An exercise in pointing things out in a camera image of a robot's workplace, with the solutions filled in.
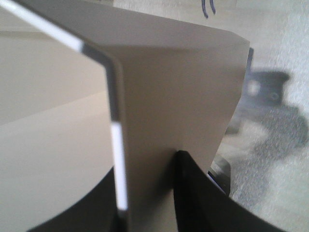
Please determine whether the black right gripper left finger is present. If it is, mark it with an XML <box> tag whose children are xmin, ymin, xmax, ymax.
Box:
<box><xmin>29</xmin><ymin>168</ymin><xmax>125</xmax><ymax>232</ymax></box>

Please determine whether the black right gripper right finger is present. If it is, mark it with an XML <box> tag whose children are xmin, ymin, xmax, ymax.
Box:
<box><xmin>173</xmin><ymin>151</ymin><xmax>280</xmax><ymax>232</ymax></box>

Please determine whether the white plastic trash bin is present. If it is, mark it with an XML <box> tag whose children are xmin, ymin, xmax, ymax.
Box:
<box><xmin>0</xmin><ymin>0</ymin><xmax>250</xmax><ymax>232</ymax></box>

